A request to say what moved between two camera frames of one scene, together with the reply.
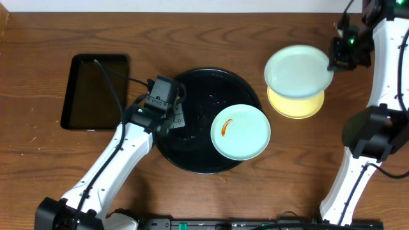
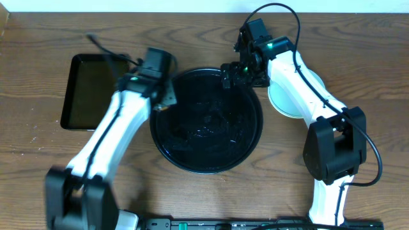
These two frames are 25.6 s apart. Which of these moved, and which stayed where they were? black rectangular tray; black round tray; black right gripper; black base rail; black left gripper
Moved: black left gripper; black right gripper
Stayed: black round tray; black rectangular tray; black base rail
